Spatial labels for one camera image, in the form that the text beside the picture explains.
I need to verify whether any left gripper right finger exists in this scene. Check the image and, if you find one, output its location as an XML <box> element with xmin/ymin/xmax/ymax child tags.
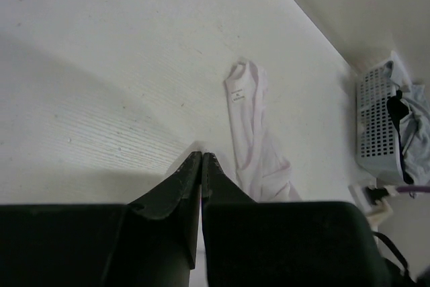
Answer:
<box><xmin>202</xmin><ymin>153</ymin><xmax>391</xmax><ymax>286</ymax></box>

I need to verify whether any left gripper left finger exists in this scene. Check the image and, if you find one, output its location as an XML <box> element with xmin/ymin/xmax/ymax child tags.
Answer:
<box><xmin>1</xmin><ymin>152</ymin><xmax>201</xmax><ymax>286</ymax></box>

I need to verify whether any grey tank top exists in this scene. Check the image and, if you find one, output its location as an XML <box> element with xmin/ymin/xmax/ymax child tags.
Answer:
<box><xmin>383</xmin><ymin>60</ymin><xmax>429</xmax><ymax>185</ymax></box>

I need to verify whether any white tank top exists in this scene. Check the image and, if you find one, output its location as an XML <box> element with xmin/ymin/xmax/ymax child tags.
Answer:
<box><xmin>225</xmin><ymin>60</ymin><xmax>301</xmax><ymax>202</ymax></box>

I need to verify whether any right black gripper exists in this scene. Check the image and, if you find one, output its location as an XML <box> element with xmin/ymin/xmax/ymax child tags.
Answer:
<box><xmin>374</xmin><ymin>232</ymin><xmax>429</xmax><ymax>286</ymax></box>

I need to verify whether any white plastic laundry basket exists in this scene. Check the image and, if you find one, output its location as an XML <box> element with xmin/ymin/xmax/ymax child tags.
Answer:
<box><xmin>355</xmin><ymin>57</ymin><xmax>411</xmax><ymax>184</ymax></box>

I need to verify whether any black tank top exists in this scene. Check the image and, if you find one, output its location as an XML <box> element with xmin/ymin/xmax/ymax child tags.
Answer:
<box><xmin>386</xmin><ymin>90</ymin><xmax>414</xmax><ymax>185</ymax></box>

